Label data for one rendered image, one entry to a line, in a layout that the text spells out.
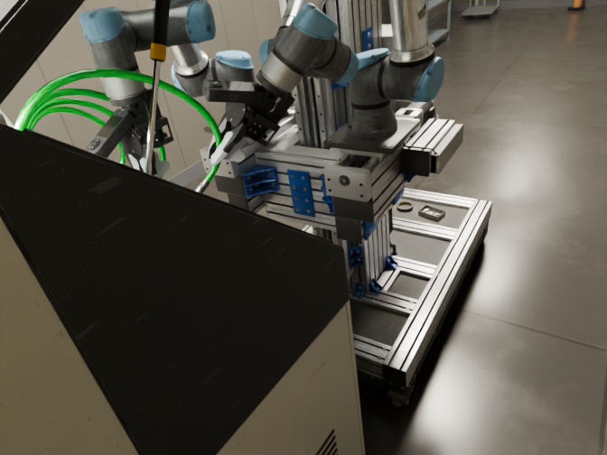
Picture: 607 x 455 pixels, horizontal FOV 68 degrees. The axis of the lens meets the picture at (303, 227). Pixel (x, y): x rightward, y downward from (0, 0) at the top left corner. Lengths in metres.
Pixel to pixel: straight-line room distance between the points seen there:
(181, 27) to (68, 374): 0.67
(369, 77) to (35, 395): 1.05
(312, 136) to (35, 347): 1.24
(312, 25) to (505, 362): 1.61
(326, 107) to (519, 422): 1.31
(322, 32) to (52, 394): 0.70
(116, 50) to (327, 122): 0.82
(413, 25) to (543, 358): 1.45
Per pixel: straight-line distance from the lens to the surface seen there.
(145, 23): 1.03
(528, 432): 1.92
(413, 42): 1.23
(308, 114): 1.61
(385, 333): 1.86
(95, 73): 0.88
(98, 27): 0.95
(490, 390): 2.00
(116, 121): 0.98
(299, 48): 0.88
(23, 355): 0.60
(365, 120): 1.35
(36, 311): 0.58
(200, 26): 1.00
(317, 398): 1.19
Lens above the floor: 1.56
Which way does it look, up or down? 32 degrees down
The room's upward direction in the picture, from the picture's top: 9 degrees counter-clockwise
